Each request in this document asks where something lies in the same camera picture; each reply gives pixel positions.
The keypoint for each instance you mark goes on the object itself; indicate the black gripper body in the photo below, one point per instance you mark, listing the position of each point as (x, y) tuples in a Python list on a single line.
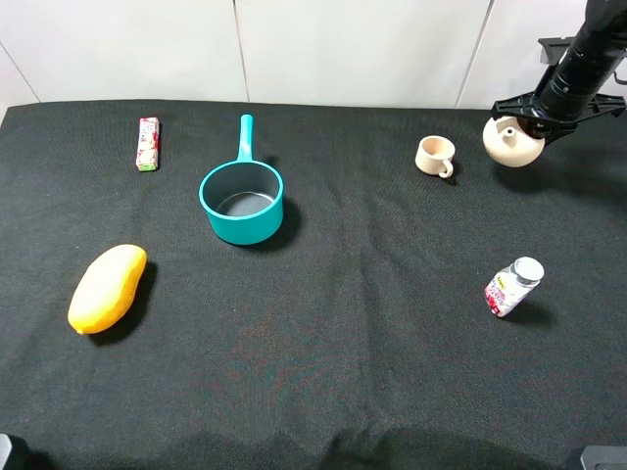
[(550, 116)]

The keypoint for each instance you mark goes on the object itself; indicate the beige wooden teapot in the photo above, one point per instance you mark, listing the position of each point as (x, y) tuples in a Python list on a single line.
[(508, 144)]

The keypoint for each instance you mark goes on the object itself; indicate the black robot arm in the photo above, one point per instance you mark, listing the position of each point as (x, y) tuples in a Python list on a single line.
[(579, 66)]

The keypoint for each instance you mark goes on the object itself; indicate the beige wooden cup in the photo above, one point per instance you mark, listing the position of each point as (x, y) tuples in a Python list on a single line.
[(434, 156)]

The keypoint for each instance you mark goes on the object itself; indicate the small white-capped bottle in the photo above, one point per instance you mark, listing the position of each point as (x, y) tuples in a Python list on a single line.
[(511, 285)]

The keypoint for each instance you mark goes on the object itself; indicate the teal saucepan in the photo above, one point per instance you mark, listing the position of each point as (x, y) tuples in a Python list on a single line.
[(243, 198)]

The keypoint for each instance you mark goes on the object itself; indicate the black table cloth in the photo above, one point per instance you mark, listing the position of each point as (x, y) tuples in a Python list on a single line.
[(356, 337)]

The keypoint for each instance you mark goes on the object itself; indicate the red candy box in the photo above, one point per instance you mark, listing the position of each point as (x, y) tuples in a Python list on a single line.
[(148, 147)]

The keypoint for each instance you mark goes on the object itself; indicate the yellow mango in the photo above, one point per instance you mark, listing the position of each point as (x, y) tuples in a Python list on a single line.
[(107, 289)]

